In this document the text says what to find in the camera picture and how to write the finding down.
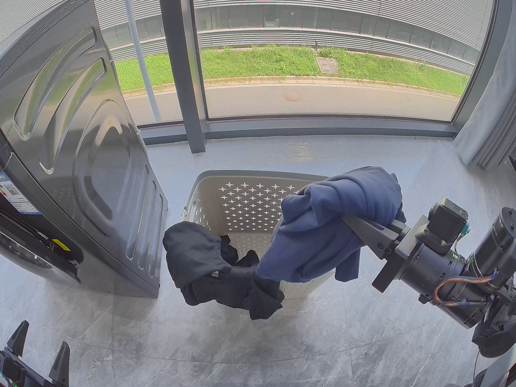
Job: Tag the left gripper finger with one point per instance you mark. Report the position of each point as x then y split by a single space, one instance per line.
60 363
19 339

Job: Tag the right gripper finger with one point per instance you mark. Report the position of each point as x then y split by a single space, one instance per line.
377 238
400 228

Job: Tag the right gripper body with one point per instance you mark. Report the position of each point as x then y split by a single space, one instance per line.
423 264

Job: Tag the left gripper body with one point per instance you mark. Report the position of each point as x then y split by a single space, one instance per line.
16 375

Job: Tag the dark blue garment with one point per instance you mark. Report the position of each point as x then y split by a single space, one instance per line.
322 224

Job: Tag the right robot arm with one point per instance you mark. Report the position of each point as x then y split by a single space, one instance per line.
494 244

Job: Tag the cream laundry basket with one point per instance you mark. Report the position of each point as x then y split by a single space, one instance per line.
242 208

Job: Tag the grey washing machine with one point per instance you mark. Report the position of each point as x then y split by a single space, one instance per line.
80 143

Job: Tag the grey-blue curtain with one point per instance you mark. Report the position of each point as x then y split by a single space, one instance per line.
490 111

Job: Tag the black garment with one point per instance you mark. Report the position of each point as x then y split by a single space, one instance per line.
201 252

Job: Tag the window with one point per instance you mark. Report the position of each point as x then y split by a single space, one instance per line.
181 63

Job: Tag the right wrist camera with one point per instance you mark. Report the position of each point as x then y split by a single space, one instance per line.
447 224

